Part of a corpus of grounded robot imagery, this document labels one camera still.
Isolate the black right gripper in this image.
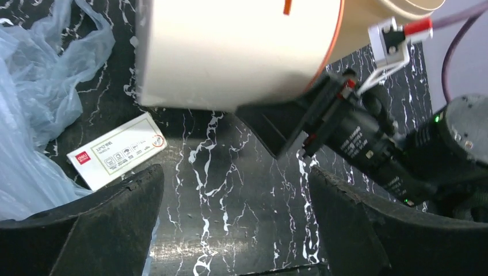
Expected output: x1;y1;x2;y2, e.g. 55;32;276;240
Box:
235;70;487;275

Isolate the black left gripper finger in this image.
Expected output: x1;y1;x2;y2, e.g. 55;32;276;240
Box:
1;164;165;275

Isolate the translucent blue plastic trash bag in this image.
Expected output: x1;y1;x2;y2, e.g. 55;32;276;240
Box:
1;1;115;221

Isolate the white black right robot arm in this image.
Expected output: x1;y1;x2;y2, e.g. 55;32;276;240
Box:
236;69;487;275

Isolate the white trash bag box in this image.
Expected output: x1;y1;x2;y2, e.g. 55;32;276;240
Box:
67;112;167;191

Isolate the white cylinder with orange face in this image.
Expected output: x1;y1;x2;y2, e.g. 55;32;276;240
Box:
135;0;344;111

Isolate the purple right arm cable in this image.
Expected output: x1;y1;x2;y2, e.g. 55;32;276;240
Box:
432;2;488;104

